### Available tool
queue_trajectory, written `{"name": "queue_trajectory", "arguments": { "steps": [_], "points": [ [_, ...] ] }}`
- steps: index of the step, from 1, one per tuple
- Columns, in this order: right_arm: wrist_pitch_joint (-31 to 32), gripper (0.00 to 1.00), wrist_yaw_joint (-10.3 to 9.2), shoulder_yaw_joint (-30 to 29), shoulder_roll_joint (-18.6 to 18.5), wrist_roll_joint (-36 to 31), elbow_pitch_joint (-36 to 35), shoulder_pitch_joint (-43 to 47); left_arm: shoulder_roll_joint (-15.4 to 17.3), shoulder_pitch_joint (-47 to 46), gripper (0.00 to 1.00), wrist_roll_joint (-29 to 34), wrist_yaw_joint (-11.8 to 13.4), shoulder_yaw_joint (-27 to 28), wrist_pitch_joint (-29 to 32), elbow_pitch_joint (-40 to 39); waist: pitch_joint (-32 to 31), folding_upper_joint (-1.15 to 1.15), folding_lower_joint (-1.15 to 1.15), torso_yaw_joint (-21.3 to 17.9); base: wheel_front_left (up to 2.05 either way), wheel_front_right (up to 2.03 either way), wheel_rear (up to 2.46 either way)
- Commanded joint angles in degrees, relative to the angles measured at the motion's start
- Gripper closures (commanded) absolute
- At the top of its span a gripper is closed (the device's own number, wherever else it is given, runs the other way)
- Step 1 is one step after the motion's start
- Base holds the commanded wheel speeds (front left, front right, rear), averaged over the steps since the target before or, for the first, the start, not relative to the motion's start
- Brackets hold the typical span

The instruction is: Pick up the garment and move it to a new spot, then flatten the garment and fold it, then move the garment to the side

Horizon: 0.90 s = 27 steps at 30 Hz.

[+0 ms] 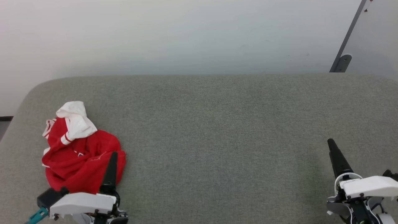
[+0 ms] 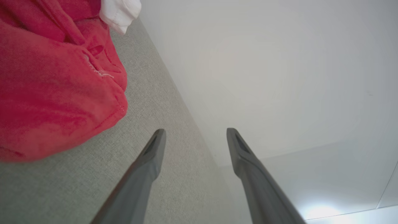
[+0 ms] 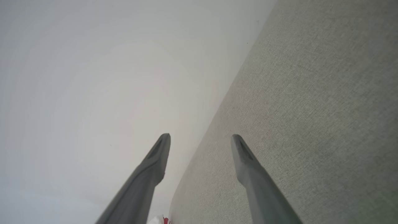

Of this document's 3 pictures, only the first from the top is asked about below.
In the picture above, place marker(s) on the grey pole foot bracket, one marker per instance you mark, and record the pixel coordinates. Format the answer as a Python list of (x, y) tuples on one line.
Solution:
[(343, 63)]

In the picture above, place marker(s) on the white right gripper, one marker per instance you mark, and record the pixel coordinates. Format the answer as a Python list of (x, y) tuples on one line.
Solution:
[(370, 186)]

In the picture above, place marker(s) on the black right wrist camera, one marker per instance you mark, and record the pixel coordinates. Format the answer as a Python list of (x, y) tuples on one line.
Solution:
[(391, 174)]

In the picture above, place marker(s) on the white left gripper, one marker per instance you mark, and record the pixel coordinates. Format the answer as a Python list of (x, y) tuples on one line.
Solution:
[(80, 203)]

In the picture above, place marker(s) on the red and white jersey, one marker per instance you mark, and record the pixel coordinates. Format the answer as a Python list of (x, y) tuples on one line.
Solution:
[(77, 161)]

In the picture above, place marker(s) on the grey fabric sofa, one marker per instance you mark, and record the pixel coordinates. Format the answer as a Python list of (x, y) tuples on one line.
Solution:
[(217, 140)]

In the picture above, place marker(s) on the grey metal pole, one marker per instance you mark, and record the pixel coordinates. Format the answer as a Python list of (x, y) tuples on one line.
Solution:
[(348, 34)]

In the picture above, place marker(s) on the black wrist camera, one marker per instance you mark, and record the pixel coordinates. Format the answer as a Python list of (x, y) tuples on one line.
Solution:
[(49, 196), (391, 174)]

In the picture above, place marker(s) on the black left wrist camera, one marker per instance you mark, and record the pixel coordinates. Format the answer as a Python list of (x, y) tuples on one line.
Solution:
[(49, 196)]

